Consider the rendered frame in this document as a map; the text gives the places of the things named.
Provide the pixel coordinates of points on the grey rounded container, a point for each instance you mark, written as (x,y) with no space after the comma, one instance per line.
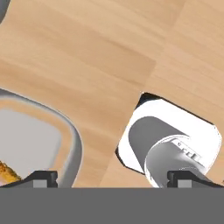
(3,8)

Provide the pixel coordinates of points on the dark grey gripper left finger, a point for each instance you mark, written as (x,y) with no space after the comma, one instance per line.
(43,176)

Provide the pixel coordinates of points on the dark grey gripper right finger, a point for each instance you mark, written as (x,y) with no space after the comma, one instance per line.
(182,176)

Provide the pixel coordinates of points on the clear grey food container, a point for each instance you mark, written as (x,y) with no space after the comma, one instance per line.
(76,145)

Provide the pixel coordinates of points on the orange yellow food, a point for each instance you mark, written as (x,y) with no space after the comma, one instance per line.
(8,172)

